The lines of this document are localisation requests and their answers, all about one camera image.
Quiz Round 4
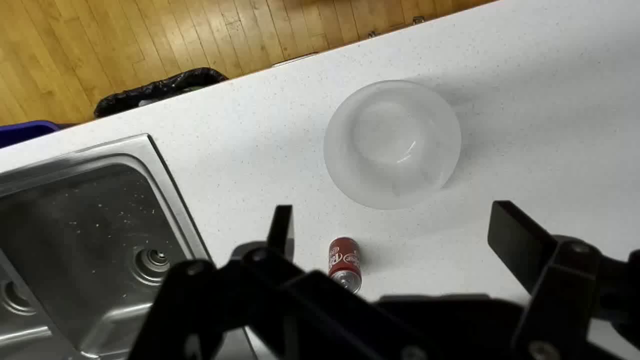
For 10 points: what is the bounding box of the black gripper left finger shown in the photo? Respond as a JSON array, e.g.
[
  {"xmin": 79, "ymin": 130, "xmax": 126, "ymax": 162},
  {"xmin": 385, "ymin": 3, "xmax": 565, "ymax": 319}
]
[{"xmin": 127, "ymin": 205, "xmax": 427, "ymax": 360}]

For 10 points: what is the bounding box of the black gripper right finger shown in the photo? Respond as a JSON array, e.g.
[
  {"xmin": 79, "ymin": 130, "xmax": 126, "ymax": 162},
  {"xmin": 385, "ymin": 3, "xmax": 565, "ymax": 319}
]
[{"xmin": 485, "ymin": 199, "xmax": 640, "ymax": 360}]

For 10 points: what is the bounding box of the red soda can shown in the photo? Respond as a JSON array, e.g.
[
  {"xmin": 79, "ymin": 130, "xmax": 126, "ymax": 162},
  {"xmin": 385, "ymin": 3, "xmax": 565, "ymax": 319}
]
[{"xmin": 326, "ymin": 234, "xmax": 363, "ymax": 293}]

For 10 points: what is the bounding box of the translucent white plastic bowl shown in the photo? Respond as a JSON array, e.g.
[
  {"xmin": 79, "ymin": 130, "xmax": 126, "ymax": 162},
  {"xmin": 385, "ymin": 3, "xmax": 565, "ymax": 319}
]
[{"xmin": 322, "ymin": 79, "xmax": 464, "ymax": 213}]

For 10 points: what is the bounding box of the stainless steel double sink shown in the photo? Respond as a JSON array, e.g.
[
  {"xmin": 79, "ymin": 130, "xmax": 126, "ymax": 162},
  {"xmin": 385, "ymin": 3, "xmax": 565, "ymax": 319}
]
[{"xmin": 0, "ymin": 133, "xmax": 258, "ymax": 360}]

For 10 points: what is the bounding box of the black trash bag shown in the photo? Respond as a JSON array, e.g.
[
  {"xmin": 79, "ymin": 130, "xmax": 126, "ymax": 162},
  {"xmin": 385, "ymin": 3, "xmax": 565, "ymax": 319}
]
[{"xmin": 91, "ymin": 66, "xmax": 230, "ymax": 120}]

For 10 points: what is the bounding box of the blue plastic bin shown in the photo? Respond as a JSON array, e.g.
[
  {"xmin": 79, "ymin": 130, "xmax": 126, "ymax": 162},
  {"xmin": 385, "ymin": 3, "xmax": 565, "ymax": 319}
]
[{"xmin": 0, "ymin": 119, "xmax": 63, "ymax": 151}]

